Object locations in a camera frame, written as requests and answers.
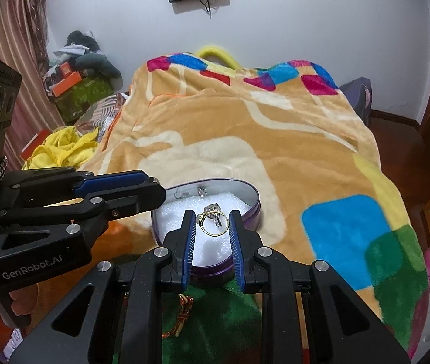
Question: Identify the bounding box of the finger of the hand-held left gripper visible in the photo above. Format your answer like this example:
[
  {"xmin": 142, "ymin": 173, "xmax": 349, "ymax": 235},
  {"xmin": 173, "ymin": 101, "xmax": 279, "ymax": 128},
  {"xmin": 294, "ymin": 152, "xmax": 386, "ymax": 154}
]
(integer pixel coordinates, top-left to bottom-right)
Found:
[
  {"xmin": 0, "ymin": 180, "xmax": 166, "ymax": 270},
  {"xmin": 0, "ymin": 167, "xmax": 159, "ymax": 213}
]

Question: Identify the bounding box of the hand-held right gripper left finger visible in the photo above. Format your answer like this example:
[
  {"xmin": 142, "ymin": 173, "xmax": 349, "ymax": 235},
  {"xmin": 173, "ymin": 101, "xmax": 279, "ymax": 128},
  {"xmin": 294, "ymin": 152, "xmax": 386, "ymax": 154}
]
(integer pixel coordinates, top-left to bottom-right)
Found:
[{"xmin": 10, "ymin": 210, "xmax": 197, "ymax": 364}]

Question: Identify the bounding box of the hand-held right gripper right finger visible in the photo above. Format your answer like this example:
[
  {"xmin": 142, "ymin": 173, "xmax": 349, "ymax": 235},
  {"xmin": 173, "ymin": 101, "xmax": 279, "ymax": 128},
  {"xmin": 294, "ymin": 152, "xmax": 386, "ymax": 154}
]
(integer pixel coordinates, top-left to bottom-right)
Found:
[{"xmin": 229, "ymin": 210, "xmax": 409, "ymax": 364}]

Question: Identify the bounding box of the gold ring with stone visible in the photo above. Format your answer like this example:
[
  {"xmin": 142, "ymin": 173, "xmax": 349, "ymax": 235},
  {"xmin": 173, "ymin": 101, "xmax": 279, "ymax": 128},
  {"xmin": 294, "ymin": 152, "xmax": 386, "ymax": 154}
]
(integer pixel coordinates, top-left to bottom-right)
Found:
[{"xmin": 198, "ymin": 203, "xmax": 227, "ymax": 236}]

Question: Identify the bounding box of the purple heart-shaped tin box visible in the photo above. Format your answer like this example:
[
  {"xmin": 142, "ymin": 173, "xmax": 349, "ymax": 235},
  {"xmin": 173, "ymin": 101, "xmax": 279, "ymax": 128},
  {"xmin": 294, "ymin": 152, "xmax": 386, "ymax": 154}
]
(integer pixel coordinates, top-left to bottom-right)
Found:
[{"xmin": 150, "ymin": 179, "xmax": 261, "ymax": 285}]

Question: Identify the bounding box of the white foam padding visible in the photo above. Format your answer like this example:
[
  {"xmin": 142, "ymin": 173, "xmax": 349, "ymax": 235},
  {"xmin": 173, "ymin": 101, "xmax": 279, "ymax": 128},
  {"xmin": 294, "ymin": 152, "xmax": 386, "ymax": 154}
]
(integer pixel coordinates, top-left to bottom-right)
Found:
[{"xmin": 154, "ymin": 193, "xmax": 254, "ymax": 268}]

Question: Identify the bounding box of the striped pink curtain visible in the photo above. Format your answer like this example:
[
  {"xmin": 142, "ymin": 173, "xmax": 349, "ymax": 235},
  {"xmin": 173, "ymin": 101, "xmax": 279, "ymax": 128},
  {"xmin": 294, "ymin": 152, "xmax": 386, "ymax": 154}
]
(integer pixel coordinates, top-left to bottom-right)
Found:
[{"xmin": 0, "ymin": 0, "xmax": 66, "ymax": 131}]

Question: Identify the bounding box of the yellow cloth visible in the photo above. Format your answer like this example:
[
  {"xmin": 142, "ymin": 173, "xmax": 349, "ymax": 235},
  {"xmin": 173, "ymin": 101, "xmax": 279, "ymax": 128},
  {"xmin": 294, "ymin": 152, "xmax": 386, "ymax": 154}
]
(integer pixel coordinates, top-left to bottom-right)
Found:
[{"xmin": 23, "ymin": 125, "xmax": 100, "ymax": 171}]

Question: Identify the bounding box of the striped patterned cloth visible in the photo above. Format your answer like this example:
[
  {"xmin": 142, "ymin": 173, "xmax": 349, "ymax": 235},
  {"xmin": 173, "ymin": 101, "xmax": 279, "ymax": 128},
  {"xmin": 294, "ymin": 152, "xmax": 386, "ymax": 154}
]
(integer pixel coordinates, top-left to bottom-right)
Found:
[{"xmin": 76, "ymin": 93, "xmax": 131, "ymax": 138}]

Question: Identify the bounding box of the orange box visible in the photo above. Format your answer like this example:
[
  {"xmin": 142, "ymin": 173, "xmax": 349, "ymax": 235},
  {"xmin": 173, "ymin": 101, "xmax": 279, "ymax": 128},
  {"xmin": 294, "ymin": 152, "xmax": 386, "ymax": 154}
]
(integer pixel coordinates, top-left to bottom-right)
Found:
[{"xmin": 51, "ymin": 71, "xmax": 84, "ymax": 98}]

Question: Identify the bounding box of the green patterned box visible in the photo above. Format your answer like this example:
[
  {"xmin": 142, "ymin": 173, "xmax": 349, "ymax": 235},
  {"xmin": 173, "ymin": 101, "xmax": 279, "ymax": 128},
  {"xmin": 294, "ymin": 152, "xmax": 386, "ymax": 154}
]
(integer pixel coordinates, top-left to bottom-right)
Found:
[{"xmin": 53, "ymin": 76, "xmax": 115, "ymax": 126}]

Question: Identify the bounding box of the pile of grey clothes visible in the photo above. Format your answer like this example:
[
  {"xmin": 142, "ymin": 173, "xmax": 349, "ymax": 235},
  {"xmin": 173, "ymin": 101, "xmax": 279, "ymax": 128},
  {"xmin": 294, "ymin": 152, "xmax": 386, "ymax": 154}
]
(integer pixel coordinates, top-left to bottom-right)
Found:
[{"xmin": 53, "ymin": 30, "xmax": 123, "ymax": 81}]

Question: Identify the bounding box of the colourful patterned fleece blanket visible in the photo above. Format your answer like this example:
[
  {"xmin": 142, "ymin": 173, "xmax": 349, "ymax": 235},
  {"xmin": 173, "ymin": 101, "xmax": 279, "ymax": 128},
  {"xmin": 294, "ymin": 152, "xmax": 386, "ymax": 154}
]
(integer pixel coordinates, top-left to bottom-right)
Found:
[{"xmin": 0, "ymin": 51, "xmax": 430, "ymax": 364}]

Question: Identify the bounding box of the yellow-green hoop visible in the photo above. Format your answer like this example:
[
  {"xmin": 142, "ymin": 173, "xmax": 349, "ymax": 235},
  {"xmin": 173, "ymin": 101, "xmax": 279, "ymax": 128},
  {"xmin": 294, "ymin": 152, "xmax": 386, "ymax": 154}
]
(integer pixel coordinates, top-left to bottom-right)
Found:
[{"xmin": 194, "ymin": 45, "xmax": 239, "ymax": 70}]

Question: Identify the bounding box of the purple bag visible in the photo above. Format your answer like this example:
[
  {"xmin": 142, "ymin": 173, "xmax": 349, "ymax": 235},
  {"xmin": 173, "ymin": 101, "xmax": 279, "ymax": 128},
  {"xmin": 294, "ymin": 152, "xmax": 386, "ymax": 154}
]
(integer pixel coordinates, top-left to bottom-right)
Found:
[{"xmin": 338, "ymin": 78, "xmax": 374, "ymax": 126}]

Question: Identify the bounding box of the orange gold cord bracelet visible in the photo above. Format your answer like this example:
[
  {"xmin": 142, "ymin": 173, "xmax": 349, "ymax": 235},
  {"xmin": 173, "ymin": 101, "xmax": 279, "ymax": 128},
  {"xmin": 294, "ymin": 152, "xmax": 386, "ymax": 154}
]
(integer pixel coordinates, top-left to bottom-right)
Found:
[{"xmin": 162, "ymin": 295, "xmax": 195, "ymax": 338}]

